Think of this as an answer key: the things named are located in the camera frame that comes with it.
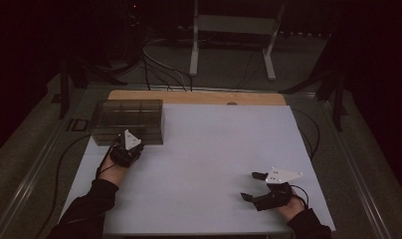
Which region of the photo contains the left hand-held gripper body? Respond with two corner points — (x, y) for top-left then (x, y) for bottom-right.
(108, 128), (145, 168)

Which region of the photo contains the hand-held gripper cable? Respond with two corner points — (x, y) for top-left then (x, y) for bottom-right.
(290, 183), (310, 208)
(95, 140), (118, 178)

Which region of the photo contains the black tripod stand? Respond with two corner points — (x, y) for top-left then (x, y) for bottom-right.
(58, 59), (128, 120)
(278, 19), (349, 132)

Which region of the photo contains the metal floor rail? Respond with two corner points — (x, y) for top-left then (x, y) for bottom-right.
(321, 99), (394, 239)
(0, 89), (91, 239)

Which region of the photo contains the white table mat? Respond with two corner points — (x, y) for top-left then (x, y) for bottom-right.
(58, 103), (336, 237)

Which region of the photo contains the white metal stand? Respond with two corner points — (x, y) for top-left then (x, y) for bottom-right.
(188, 0), (288, 82)

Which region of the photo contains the thin black floor cable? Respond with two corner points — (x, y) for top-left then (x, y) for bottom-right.
(141, 49), (152, 92)

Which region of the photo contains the black floor socket frame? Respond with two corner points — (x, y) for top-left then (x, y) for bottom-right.
(67, 118), (90, 132)

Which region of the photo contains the person's left hand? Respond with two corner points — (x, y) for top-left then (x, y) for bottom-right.
(96, 158), (128, 187)

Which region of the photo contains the smoky transparent drawer box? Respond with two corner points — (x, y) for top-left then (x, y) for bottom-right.
(90, 99), (165, 147)

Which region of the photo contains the dark equipment rack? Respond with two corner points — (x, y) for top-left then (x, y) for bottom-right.
(122, 0), (144, 64)

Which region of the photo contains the left hand-held gripper cable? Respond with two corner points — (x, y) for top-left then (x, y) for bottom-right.
(95, 140), (118, 178)

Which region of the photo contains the person's right hand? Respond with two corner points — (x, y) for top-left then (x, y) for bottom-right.
(277, 198), (306, 223)

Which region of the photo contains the white floor cable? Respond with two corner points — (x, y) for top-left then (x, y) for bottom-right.
(142, 39), (187, 92)

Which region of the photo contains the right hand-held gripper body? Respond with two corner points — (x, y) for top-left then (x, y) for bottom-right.
(252, 167), (303, 212)

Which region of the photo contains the looped black floor cable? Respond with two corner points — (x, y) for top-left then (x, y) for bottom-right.
(290, 108), (321, 162)

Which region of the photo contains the right hand-held gripper cable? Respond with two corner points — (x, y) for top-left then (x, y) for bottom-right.
(290, 183), (310, 208)

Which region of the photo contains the long black floor cable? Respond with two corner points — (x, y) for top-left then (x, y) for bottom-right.
(34, 133), (93, 239)

